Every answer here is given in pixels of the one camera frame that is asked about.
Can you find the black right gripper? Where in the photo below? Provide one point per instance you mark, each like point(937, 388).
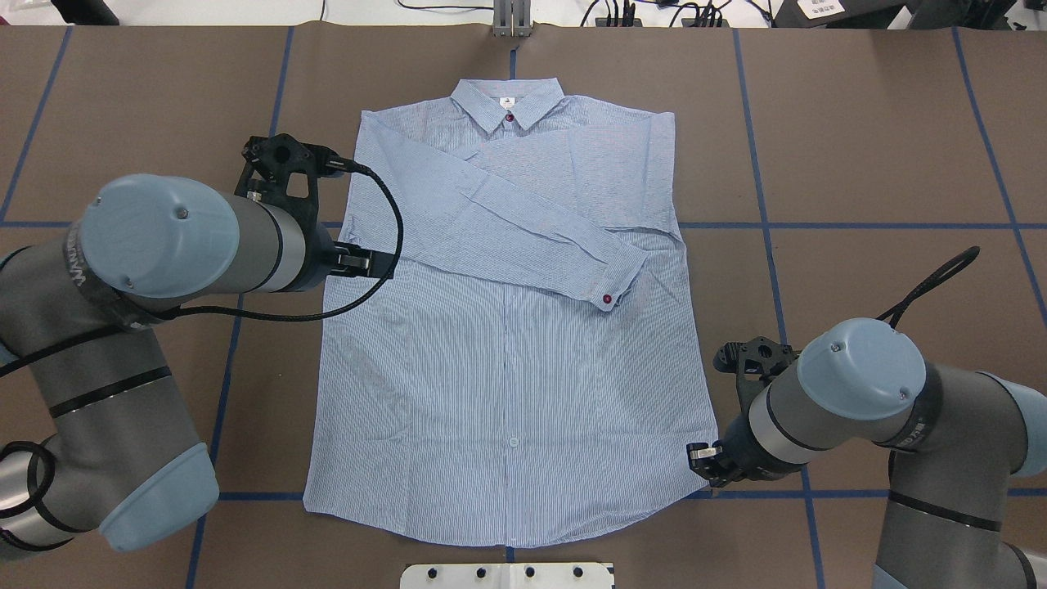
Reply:
point(739, 447)

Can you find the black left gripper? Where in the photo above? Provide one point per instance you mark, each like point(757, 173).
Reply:
point(321, 260)

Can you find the blue striped button shirt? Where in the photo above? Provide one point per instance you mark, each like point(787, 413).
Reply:
point(531, 374)

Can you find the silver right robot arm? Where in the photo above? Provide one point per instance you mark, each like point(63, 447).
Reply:
point(956, 438)

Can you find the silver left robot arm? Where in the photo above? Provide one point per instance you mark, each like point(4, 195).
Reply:
point(79, 312)

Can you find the black box with label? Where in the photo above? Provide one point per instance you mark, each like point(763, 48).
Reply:
point(839, 14)

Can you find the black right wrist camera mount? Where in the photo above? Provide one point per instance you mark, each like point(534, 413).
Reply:
point(755, 364)

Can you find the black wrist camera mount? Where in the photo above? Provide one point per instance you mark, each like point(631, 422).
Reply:
point(755, 364)
point(270, 164)

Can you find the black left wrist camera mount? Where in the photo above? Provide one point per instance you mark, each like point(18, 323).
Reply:
point(270, 164)

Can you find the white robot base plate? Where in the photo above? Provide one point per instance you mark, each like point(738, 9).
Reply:
point(510, 575)

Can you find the grey aluminium frame post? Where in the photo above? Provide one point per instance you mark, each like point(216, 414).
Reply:
point(512, 18)

